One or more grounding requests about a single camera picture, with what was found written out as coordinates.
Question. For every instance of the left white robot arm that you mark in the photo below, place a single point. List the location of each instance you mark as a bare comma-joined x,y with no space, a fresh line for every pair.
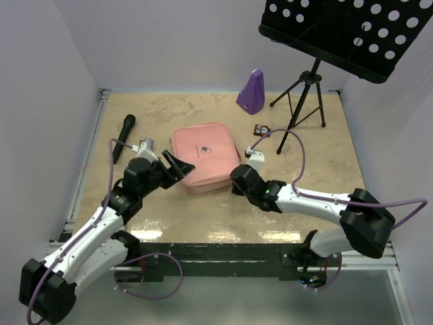
49,288

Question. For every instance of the black music stand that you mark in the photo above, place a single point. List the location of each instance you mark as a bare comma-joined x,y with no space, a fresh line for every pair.
365,38

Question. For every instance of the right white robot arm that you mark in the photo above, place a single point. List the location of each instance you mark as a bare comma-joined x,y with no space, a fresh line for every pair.
362,224

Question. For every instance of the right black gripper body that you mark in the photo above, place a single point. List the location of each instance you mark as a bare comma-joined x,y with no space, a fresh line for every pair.
238,191

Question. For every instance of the pink medicine kit case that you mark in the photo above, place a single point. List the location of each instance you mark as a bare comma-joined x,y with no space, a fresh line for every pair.
211,149

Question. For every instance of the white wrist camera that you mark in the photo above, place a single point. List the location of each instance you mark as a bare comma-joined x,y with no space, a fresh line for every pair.
254,158
145,150

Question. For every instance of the owl pattern block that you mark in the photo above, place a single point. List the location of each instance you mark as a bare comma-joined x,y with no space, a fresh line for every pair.
261,130

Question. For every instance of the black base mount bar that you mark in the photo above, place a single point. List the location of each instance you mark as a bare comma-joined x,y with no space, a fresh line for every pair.
286,262

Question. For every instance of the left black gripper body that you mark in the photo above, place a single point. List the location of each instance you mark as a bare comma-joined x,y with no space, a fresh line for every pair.
160,176

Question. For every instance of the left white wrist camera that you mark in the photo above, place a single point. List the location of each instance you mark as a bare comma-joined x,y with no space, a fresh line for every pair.
145,150

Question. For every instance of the black microphone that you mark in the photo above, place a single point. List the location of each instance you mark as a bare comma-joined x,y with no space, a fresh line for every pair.
128,124

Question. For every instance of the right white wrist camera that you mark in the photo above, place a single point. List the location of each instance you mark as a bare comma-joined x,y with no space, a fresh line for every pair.
254,158

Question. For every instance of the purple metronome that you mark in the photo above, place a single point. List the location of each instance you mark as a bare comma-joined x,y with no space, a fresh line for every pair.
252,97

